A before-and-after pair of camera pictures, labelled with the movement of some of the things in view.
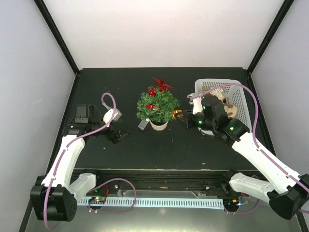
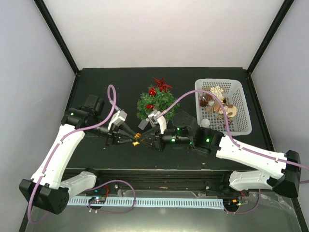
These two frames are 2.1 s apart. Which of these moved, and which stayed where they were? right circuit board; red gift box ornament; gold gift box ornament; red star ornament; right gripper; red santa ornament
Moved: gold gift box ornament; right gripper
Stayed: red gift box ornament; right circuit board; red star ornament; red santa ornament
